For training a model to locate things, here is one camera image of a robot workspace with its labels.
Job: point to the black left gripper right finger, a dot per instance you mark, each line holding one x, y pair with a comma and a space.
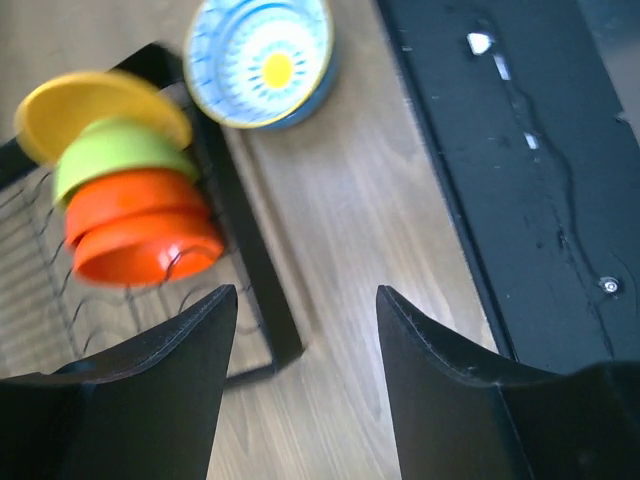
460, 411

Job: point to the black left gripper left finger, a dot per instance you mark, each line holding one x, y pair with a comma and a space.
146, 408

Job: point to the black wire dish rack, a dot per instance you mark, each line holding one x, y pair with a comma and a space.
50, 317

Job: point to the red orange bowl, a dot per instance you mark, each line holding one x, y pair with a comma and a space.
127, 194
148, 249

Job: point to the green bowl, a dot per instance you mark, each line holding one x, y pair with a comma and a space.
111, 146

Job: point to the yellow orange bowl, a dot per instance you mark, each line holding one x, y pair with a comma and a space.
53, 115

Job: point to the blue patterned ceramic bowl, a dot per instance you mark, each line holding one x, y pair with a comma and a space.
260, 64

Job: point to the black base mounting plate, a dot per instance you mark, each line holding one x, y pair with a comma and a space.
530, 111

